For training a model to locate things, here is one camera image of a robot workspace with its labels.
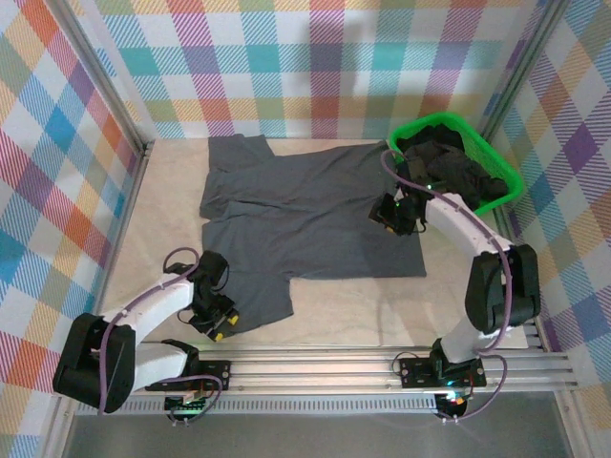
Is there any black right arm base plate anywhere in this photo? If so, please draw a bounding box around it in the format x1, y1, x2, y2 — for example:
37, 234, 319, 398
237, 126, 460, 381
399, 356, 488, 388

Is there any green plastic basket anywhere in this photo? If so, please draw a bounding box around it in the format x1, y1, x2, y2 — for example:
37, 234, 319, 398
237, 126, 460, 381
389, 112, 524, 219

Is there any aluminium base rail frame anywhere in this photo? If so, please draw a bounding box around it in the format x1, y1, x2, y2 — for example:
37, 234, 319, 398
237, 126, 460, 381
52, 341, 579, 397

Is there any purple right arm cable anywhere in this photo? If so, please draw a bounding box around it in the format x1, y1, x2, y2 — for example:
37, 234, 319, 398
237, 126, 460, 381
381, 148, 519, 424

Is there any left controller board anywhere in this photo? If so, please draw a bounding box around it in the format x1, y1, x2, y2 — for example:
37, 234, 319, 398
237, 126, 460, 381
164, 394, 211, 424

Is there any grey slotted cable duct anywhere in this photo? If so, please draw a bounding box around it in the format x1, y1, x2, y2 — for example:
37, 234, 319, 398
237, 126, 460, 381
75, 398, 440, 415

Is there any aluminium corner post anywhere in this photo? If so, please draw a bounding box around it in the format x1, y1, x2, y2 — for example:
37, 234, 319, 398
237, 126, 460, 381
476, 0, 573, 144
45, 0, 157, 158

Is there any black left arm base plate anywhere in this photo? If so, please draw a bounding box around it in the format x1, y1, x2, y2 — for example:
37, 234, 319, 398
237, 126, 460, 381
145, 360, 232, 392

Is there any right controller board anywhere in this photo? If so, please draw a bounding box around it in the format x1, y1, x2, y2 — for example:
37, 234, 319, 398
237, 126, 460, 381
436, 391, 472, 421

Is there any grey t-shirt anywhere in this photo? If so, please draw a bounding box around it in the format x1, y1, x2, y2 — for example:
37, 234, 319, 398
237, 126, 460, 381
199, 135, 428, 335

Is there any controller board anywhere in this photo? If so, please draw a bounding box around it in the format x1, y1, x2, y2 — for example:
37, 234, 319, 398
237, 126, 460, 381
436, 391, 472, 421
164, 394, 211, 424

